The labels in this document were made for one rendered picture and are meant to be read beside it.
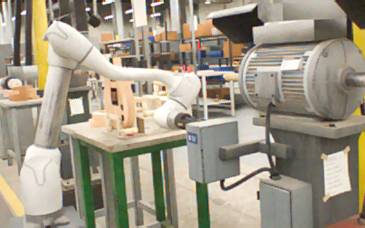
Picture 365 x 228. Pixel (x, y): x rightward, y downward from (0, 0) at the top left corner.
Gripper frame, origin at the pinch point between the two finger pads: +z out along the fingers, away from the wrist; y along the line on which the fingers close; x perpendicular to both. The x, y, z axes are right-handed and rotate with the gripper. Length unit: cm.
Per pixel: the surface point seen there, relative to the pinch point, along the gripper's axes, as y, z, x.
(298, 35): -8, 41, 32
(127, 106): 6, -65, 4
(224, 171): 9.6, 22.8, -12.4
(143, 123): -5, -70, -7
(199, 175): 18.3, 20.5, -12.8
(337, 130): -6, 58, 4
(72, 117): -14, -237, -19
